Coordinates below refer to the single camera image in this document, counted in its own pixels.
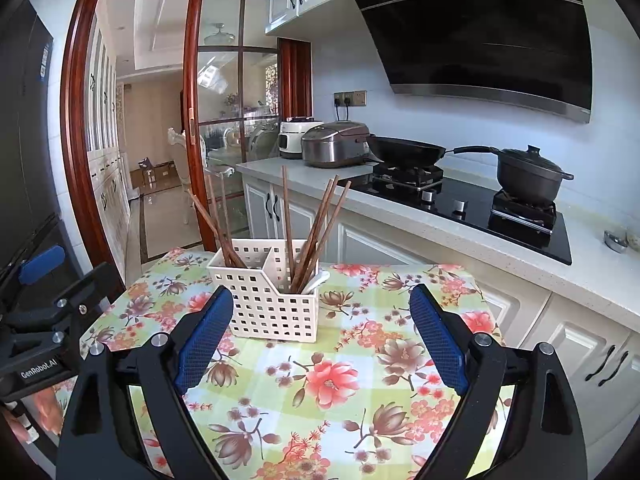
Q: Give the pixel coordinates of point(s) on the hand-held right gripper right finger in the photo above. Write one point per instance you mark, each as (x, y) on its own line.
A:
(440, 340)

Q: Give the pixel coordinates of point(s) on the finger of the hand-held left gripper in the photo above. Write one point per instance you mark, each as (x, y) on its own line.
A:
(42, 262)
(85, 290)

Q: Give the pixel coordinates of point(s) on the white pressure cooker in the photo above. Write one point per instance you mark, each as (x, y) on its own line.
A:
(290, 142)

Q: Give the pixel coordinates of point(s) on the white perforated plastic utensil basket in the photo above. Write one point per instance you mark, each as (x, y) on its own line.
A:
(260, 305)

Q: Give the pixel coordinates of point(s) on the white ceramic soup spoon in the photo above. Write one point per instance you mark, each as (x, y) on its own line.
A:
(317, 280)

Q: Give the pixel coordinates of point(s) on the dark refrigerator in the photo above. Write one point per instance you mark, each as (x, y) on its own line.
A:
(25, 135)

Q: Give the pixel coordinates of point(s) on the black glass gas stove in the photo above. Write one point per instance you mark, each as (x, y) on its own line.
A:
(480, 221)

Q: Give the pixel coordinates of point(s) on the golden wall outlet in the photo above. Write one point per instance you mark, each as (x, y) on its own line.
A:
(350, 98)

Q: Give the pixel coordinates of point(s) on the set of brown chopsticks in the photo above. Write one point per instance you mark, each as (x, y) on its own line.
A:
(287, 210)

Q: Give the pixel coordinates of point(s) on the black lidded cooking pot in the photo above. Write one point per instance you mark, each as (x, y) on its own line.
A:
(530, 180)

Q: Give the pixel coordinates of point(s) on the white hallway cabinet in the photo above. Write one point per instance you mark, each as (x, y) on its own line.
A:
(105, 110)

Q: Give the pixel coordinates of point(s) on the person's left hand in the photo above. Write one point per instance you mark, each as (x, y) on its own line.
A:
(47, 407)

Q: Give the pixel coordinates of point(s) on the white ornate dining chair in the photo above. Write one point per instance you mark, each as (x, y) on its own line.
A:
(177, 160)

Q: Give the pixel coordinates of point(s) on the black wok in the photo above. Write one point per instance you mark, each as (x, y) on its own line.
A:
(405, 150)

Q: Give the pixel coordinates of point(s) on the glass sliding door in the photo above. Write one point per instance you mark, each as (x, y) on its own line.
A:
(187, 85)

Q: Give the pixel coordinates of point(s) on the floral plastic tablecloth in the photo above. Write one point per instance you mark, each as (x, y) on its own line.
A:
(325, 360)

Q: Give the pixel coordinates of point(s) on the ceiling lamp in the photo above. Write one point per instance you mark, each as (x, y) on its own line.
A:
(219, 34)

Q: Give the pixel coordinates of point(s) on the red wooden door frame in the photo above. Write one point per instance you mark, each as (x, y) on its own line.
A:
(75, 110)

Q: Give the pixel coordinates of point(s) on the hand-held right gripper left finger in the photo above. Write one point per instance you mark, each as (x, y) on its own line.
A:
(205, 340)

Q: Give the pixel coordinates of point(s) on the silver rice cooker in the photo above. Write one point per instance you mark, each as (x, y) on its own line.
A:
(330, 147)

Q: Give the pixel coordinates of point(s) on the white kitchen counter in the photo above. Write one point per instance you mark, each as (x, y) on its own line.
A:
(575, 260)

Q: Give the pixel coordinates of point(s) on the small metal bowl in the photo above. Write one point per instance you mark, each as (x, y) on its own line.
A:
(615, 241)

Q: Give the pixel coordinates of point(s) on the black glass range hood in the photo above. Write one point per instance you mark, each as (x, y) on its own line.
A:
(475, 35)

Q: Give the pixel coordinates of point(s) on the brown cardboard box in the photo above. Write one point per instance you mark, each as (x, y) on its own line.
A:
(142, 172)
(167, 170)

